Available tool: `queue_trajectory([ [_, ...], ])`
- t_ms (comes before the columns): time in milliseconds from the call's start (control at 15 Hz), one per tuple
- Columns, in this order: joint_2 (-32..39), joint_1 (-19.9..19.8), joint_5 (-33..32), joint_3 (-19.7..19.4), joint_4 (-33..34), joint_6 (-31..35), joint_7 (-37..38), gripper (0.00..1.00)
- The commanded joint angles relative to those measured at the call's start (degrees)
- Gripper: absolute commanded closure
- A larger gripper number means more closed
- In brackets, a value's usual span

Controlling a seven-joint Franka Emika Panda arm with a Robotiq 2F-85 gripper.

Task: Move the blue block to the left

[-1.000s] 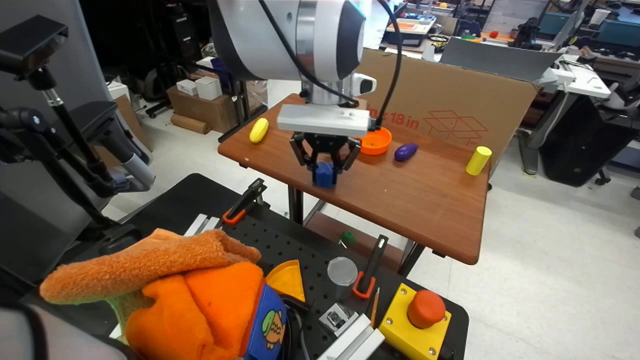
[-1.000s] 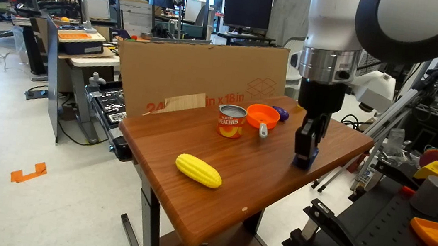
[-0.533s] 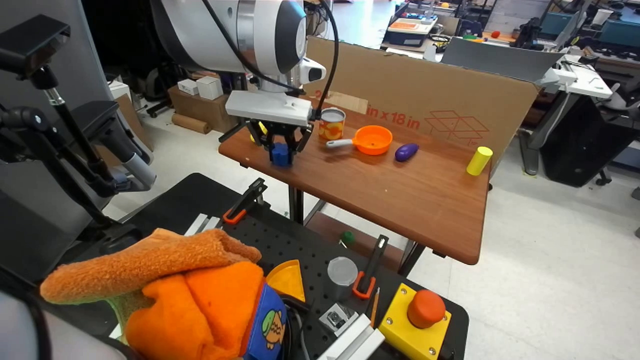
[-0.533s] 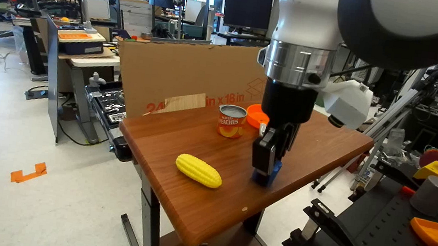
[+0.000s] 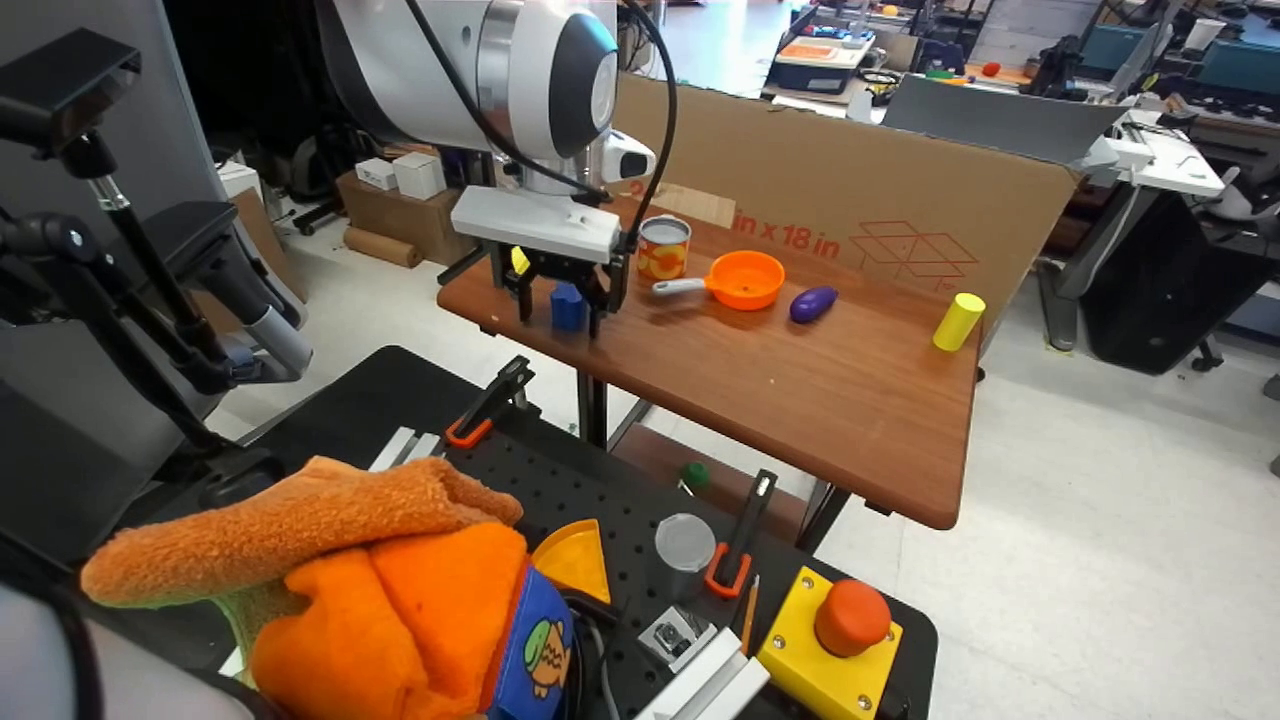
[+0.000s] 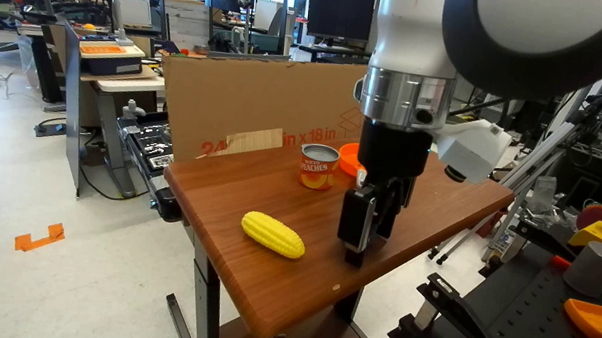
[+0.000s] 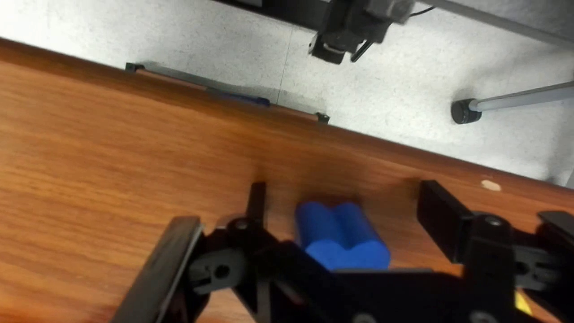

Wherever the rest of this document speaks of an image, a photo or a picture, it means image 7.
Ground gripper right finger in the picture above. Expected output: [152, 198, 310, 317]
[417, 180, 574, 323]

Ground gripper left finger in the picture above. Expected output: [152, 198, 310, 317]
[110, 181, 314, 323]

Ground blue block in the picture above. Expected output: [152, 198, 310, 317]
[294, 201, 391, 271]

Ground camera on tripod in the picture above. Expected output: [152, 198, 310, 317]
[215, 0, 574, 125]

